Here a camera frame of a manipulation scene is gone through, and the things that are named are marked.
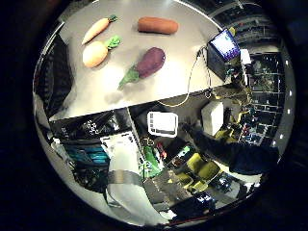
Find purple eggplant plush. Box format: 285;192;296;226
117;46;167;91

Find round orange plush green leaves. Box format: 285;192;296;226
82;35;122;69

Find brown sausage plush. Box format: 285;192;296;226
137;16;179;36

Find long orange carrot plush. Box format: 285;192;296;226
81;13;118;46

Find green plastic object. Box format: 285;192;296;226
142;145;162;178

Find white box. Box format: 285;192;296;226
200;100;225;137

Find teal blue box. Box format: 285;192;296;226
64;143;110;167

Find person in dark clothes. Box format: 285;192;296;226
181;121;280;176

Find black mesh basket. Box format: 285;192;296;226
34;35;75;118

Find white paper sheet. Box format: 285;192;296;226
240;48;252;65

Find dark storage shelf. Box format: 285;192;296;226
242;52;287;146

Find white cable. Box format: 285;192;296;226
157;45;213;109

